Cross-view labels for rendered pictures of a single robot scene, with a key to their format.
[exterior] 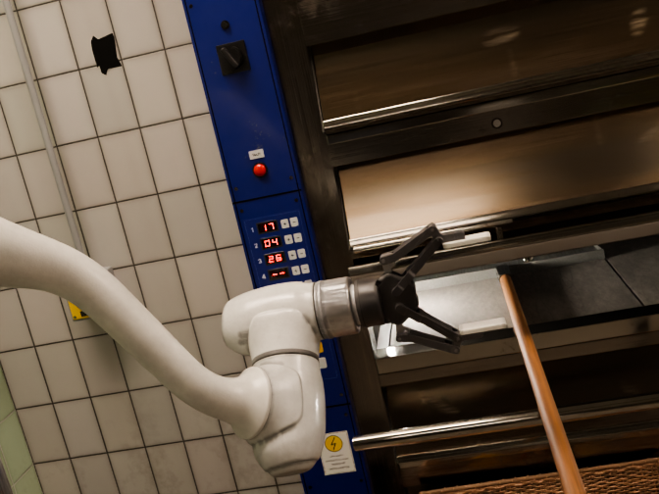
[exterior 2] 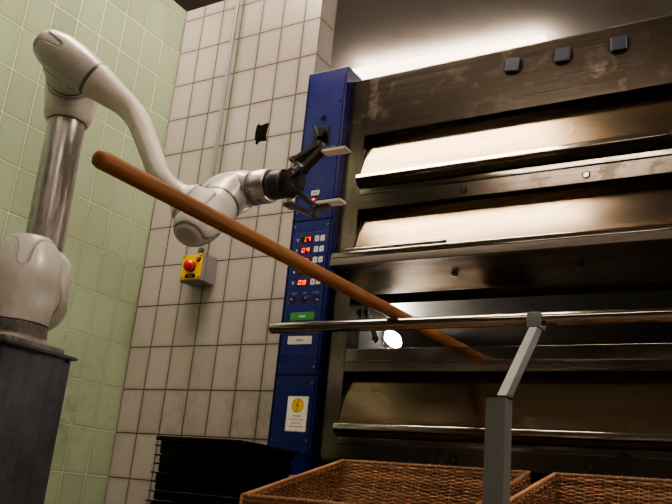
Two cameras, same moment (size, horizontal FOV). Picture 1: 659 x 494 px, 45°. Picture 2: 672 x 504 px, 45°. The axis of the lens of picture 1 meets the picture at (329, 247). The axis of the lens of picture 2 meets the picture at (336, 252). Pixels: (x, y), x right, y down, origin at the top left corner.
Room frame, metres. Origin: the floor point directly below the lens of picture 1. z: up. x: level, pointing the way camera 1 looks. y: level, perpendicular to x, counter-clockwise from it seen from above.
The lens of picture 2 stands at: (-0.53, -0.92, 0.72)
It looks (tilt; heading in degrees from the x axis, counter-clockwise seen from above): 17 degrees up; 23
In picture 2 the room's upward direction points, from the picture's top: 5 degrees clockwise
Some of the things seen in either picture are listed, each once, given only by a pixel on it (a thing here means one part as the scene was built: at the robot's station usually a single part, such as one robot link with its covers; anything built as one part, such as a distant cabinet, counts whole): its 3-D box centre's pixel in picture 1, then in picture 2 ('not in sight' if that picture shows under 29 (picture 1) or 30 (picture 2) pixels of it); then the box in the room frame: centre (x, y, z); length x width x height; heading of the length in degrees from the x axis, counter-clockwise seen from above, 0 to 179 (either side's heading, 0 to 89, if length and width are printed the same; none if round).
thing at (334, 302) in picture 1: (339, 307); (264, 186); (1.18, 0.00, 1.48); 0.09 x 0.06 x 0.09; 170
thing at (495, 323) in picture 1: (482, 325); (330, 202); (1.15, -0.20, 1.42); 0.07 x 0.03 x 0.01; 80
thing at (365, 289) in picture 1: (386, 299); (287, 183); (1.17, -0.07, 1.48); 0.09 x 0.07 x 0.08; 80
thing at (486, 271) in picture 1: (497, 255); not in sight; (2.31, -0.48, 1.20); 0.55 x 0.36 x 0.03; 80
